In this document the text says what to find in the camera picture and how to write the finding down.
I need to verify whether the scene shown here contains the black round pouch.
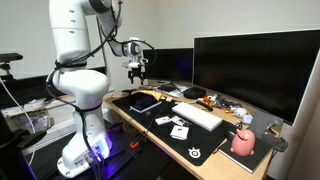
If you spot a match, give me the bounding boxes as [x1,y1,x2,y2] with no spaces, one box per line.
[183,87,207,100]

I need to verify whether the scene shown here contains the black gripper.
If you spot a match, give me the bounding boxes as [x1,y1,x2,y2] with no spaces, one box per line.
[127,67,147,86]

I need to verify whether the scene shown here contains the white keyboard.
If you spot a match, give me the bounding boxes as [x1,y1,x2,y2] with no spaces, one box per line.
[171,101,223,132]

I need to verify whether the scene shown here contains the small black device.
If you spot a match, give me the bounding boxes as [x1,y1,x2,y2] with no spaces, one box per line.
[271,137,290,153]

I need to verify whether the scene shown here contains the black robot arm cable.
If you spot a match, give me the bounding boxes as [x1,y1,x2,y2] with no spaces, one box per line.
[44,0,158,180]

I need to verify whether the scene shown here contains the clear plastic bag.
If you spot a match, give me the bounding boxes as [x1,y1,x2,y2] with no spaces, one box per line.
[4,109,51,134]

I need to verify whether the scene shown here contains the black ridged stick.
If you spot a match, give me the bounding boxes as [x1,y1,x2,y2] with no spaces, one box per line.
[195,100,214,112]

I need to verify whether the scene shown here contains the pink plush toy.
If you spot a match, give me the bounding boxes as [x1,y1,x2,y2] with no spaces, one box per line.
[229,128,257,158]

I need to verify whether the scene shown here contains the dark blue notebook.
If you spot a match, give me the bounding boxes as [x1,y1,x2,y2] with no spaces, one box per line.
[129,94,163,114]

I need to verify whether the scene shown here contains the orange black clamp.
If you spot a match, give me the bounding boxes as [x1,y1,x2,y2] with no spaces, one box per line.
[129,132,148,150]

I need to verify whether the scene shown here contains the yellow towel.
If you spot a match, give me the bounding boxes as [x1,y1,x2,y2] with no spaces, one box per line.
[131,88,166,102]

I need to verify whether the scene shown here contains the small white card box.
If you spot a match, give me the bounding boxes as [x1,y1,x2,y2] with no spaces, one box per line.
[169,124,190,141]

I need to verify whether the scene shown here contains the white card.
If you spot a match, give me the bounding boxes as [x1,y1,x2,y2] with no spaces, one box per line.
[170,115,188,128]
[154,115,172,126]

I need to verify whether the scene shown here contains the black notebook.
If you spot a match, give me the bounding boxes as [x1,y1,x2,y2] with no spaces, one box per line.
[218,134,274,174]

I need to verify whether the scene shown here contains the black side bench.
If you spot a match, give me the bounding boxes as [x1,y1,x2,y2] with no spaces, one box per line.
[0,68,108,109]

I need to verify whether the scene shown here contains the black desk mat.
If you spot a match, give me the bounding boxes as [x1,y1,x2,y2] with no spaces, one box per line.
[111,89,241,167]

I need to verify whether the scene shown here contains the black chair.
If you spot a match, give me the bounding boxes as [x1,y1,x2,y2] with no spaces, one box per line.
[0,111,48,180]

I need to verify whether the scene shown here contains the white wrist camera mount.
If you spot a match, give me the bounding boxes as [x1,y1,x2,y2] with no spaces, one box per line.
[122,56,149,70]

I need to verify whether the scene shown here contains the gray monitor stand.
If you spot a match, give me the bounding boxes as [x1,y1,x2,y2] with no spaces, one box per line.
[248,110,284,139]

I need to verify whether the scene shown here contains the large black monitor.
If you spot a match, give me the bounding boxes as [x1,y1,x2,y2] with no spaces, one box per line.
[192,29,320,126]

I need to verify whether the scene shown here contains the small black monitor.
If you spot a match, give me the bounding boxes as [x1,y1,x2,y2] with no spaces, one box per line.
[142,48,194,84]

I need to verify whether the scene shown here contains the black mouse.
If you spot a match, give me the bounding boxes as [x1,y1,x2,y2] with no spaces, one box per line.
[225,129,238,141]

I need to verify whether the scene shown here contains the black camera on tripod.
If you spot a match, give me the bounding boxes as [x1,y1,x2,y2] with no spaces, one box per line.
[0,52,24,81]

